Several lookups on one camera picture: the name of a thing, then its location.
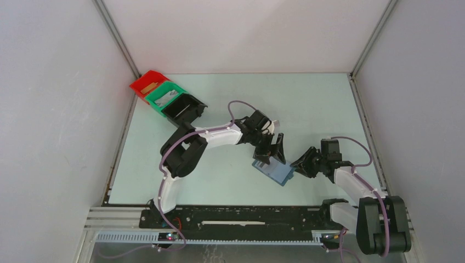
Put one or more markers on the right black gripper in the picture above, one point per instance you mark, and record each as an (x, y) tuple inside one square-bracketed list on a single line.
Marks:
[(304, 161)]

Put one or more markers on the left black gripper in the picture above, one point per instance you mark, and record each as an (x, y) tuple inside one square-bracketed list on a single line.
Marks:
[(263, 155)]

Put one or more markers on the blue card holder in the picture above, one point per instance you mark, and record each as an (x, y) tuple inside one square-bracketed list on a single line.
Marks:
[(275, 170)]

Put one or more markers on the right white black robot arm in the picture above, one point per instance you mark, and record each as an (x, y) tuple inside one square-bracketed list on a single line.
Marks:
[(379, 220)]

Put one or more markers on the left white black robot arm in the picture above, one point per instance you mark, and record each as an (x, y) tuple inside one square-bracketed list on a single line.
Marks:
[(184, 149)]

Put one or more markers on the grey card in green bin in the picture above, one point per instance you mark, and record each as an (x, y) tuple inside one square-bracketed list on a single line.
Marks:
[(165, 99)]

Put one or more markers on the orange card in red bin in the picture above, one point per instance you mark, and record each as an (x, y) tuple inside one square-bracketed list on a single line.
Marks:
[(149, 87)]

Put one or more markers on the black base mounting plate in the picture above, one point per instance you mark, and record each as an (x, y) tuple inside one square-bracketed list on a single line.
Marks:
[(225, 222)]

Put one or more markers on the black plastic bin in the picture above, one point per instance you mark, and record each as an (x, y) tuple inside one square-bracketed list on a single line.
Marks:
[(184, 108)]

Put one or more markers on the green plastic bin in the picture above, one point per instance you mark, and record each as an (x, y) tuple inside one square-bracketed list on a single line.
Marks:
[(162, 90)]

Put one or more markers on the red plastic bin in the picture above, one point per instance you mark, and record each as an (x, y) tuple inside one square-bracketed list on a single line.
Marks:
[(146, 79)]

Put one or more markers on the grey slotted cable duct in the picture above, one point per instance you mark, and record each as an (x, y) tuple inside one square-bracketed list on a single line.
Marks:
[(154, 238)]

